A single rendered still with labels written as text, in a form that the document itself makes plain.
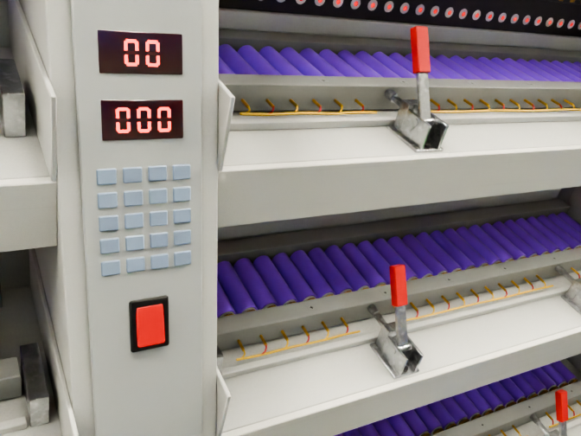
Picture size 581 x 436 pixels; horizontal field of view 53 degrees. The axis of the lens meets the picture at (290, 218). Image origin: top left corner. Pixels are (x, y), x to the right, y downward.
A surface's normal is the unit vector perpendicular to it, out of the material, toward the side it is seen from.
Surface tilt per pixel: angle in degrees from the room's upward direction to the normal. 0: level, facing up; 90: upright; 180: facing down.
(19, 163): 22
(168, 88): 90
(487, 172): 112
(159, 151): 90
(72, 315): 90
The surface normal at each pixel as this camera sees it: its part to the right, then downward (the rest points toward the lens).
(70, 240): 0.49, 0.25
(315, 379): 0.22, -0.80
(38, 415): 0.44, 0.58
